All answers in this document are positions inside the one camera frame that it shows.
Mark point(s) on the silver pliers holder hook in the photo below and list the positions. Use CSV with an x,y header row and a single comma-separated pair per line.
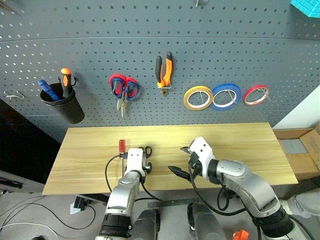
x,y
168,86

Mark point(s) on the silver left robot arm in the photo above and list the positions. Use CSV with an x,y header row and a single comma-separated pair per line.
x,y
125,190

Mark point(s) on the brown cardboard box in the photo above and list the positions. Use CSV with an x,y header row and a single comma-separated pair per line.
x,y
302,165

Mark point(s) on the grey fabric object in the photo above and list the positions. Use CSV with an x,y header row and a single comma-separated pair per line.
x,y
303,205

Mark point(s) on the red tape roll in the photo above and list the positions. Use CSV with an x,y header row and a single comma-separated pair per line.
x,y
247,92

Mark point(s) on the grey metal pegboard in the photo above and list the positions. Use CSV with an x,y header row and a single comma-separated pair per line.
x,y
225,50

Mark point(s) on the yellow tape roll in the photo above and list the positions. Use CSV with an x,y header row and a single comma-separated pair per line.
x,y
186,98

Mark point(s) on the teal foam piece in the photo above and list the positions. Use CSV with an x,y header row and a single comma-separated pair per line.
x,y
307,7

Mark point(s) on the orange plastic part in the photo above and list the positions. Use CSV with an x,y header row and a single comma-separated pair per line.
x,y
241,235

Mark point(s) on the wooden table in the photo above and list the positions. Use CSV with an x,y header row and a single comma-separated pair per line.
x,y
87,162

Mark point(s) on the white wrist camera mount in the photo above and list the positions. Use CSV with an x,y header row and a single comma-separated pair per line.
x,y
135,160
203,150

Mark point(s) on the grey metal bar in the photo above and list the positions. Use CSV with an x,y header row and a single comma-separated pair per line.
x,y
172,203

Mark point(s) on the black connector block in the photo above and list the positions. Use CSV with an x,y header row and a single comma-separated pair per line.
x,y
80,202

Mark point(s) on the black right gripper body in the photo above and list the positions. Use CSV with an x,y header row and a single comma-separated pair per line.
x,y
195,165

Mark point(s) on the blue tape roll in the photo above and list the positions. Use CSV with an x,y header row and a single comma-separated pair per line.
x,y
237,90

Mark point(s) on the silver hook with knob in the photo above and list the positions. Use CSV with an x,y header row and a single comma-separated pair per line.
x,y
201,2

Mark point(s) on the dark rounded shape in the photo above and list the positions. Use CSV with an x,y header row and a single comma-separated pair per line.
x,y
205,222
147,225

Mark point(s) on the black hanging cup holder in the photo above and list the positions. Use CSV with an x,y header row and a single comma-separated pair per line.
x,y
67,107

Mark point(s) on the orange black pliers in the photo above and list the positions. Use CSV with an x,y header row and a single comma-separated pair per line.
x,y
166,72

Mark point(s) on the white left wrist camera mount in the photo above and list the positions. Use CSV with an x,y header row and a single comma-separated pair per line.
x,y
135,160

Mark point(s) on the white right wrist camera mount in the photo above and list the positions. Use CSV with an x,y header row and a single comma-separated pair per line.
x,y
203,150

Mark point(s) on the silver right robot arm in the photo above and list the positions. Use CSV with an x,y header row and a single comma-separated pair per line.
x,y
246,178

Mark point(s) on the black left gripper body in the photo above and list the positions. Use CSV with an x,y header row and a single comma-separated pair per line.
x,y
148,168

